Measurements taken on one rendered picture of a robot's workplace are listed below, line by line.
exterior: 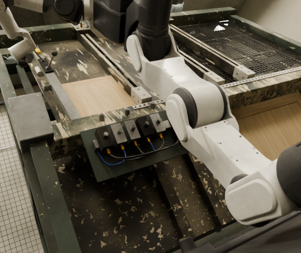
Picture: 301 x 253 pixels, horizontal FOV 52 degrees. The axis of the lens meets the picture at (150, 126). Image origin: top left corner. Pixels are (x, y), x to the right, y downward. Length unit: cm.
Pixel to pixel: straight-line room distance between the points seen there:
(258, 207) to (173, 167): 98
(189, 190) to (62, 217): 82
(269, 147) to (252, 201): 130
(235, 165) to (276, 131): 131
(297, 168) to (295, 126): 160
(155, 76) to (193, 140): 31
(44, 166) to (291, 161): 79
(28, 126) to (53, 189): 24
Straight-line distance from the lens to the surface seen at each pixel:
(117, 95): 172
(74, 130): 141
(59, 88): 177
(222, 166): 94
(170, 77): 107
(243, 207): 84
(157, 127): 135
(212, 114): 100
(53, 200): 112
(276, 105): 228
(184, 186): 172
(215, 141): 93
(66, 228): 111
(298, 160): 71
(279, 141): 215
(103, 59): 202
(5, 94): 175
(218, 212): 170
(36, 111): 120
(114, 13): 131
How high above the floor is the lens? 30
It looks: 18 degrees up
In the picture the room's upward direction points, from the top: 24 degrees counter-clockwise
